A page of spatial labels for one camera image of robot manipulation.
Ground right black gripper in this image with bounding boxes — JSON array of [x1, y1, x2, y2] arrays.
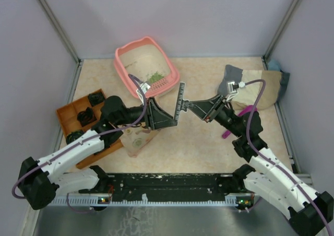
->
[[185, 93, 243, 137]]

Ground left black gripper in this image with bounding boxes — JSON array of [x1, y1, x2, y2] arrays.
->
[[115, 97, 177, 131]]

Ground beige cat litter bag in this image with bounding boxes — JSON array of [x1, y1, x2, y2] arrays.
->
[[120, 127, 159, 157]]

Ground purple plastic scoop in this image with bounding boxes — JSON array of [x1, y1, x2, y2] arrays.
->
[[221, 105, 263, 139]]

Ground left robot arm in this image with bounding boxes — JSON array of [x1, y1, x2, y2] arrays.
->
[[12, 96, 181, 210]]

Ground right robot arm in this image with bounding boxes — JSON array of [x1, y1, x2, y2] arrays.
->
[[184, 95, 333, 235]]

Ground green litter pellets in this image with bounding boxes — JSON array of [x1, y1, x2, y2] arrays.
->
[[145, 71, 165, 86]]

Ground pink litter box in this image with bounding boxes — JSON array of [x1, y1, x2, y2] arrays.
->
[[114, 36, 180, 98]]

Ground black part in tray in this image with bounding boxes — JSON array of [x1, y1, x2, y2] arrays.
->
[[88, 91, 105, 107]]

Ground grey beige folded cloth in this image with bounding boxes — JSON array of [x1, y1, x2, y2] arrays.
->
[[216, 64, 291, 111]]

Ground blue cloth in corner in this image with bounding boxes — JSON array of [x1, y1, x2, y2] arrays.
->
[[267, 59, 282, 72]]

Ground black part front tray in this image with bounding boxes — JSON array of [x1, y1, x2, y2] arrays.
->
[[66, 130, 84, 145]]

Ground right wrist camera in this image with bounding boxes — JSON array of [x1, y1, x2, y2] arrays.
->
[[226, 81, 239, 102]]

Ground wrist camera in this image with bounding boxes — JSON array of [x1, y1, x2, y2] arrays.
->
[[136, 82, 151, 103], [226, 81, 239, 102]]

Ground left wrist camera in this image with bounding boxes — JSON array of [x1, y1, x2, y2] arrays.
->
[[136, 82, 151, 103]]

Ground black ring in tray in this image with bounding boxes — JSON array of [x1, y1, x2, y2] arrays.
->
[[77, 108, 99, 126]]

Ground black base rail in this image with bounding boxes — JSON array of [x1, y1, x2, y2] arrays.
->
[[79, 173, 255, 205]]

